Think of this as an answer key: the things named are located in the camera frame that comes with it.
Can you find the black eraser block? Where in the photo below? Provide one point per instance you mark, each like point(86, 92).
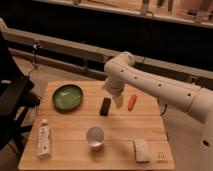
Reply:
point(105, 106)

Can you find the white tube with cap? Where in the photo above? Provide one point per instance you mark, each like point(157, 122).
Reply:
point(44, 140)

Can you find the black equipment stand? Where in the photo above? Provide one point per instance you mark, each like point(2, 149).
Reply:
point(16, 98)

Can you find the grey sponge block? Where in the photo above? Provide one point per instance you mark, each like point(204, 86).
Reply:
point(142, 152)

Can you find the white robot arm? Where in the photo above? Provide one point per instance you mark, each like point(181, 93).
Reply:
point(194, 100)

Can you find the orange carrot toy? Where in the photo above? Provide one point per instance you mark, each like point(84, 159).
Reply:
point(132, 102)

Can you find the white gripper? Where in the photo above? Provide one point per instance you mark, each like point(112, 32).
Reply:
point(116, 91)

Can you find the green round bowl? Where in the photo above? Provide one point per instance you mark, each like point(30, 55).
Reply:
point(67, 97)

